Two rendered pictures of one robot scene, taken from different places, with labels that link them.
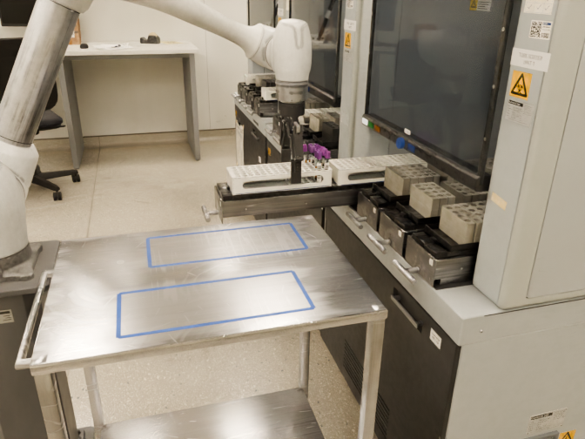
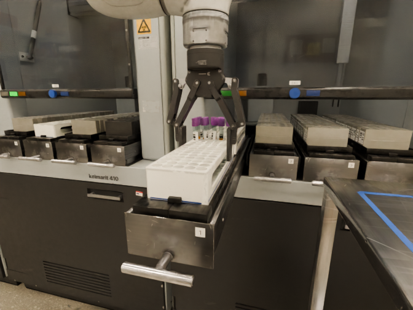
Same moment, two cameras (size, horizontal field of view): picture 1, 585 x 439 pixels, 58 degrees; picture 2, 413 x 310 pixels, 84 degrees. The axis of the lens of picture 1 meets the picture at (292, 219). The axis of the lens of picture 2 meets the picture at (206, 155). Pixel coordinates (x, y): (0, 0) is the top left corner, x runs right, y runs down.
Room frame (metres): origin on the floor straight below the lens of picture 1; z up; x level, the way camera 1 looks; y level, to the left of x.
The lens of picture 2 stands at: (1.22, 0.44, 0.97)
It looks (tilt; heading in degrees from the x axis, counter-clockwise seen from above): 14 degrees down; 301
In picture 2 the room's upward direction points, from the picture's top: straight up
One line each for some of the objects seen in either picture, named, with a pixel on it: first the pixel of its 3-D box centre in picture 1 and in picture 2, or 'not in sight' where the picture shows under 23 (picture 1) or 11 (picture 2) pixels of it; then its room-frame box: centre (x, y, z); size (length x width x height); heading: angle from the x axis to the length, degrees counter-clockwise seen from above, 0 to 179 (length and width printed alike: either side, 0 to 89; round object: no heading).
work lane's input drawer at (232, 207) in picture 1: (322, 192); (215, 168); (1.51, -0.09, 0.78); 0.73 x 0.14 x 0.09; 107
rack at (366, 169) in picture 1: (377, 170); (227, 138); (1.56, -0.26, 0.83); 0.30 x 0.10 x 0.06; 107
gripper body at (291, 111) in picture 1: (291, 117); (205, 74); (1.48, 0.01, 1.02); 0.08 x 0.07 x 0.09; 17
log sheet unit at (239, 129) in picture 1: (238, 145); not in sight; (3.20, 0.35, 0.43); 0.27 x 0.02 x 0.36; 17
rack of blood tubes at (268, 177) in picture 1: (279, 178); (201, 162); (1.47, 0.04, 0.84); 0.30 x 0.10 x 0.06; 107
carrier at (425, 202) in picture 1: (423, 201); (326, 137); (1.26, -0.34, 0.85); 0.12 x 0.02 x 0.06; 16
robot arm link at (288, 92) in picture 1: (292, 91); (205, 35); (1.48, 0.01, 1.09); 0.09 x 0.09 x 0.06
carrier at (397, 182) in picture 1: (396, 182); (273, 135); (1.41, -0.29, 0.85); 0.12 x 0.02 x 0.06; 17
